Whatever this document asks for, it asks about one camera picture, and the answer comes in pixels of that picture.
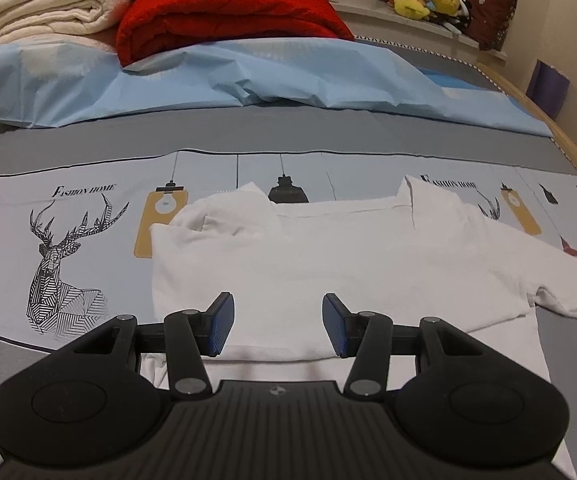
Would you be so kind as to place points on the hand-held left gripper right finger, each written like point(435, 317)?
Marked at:
point(336, 325)

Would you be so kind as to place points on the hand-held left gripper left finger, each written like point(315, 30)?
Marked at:
point(221, 320)

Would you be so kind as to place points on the white long-sleeved shirt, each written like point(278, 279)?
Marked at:
point(318, 255)

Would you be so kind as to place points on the grey deer print bed sheet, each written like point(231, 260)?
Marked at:
point(93, 160)

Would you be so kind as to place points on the light blue sheet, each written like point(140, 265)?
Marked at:
point(218, 80)

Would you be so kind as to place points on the window sill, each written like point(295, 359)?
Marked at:
point(393, 27)

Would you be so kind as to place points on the red folded blanket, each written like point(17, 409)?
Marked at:
point(228, 15)

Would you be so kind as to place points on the purple bag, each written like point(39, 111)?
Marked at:
point(548, 87)

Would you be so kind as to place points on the striped plush toy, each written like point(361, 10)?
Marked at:
point(461, 17)

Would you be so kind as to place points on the dark red cushion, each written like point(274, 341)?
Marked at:
point(490, 15)

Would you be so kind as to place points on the cream folded blanket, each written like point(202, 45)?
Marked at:
point(43, 15)

